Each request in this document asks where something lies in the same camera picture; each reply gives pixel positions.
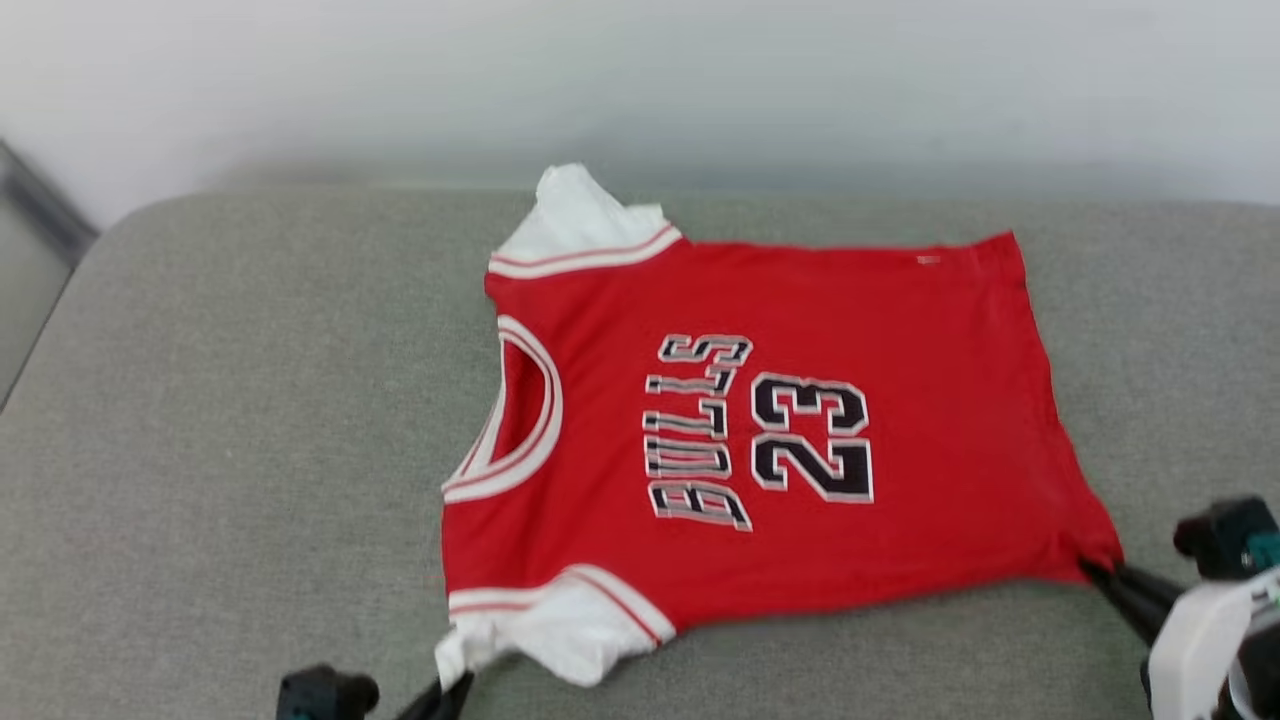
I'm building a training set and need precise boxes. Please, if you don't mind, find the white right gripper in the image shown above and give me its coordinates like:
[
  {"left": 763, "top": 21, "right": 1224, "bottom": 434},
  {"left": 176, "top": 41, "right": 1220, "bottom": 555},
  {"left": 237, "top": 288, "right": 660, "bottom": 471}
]
[{"left": 1083, "top": 563, "right": 1280, "bottom": 720}]

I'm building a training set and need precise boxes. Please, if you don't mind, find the red and white basketball jersey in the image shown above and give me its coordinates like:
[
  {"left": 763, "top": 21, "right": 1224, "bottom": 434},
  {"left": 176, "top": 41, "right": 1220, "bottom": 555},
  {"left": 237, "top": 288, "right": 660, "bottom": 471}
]
[{"left": 437, "top": 163, "right": 1124, "bottom": 689}]

